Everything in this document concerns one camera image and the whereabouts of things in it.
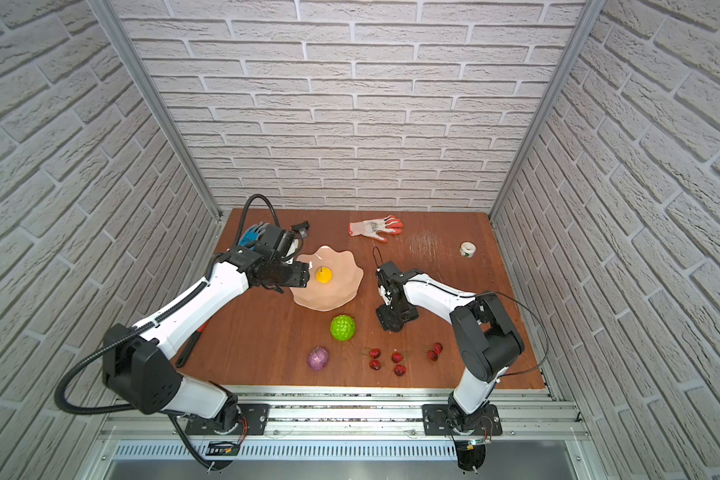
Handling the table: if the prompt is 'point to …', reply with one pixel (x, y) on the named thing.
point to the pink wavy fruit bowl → (334, 279)
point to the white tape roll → (468, 249)
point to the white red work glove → (376, 227)
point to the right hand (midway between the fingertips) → (394, 319)
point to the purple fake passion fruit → (318, 358)
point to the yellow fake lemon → (324, 275)
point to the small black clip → (302, 228)
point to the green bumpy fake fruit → (343, 327)
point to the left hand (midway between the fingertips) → (300, 271)
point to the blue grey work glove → (251, 235)
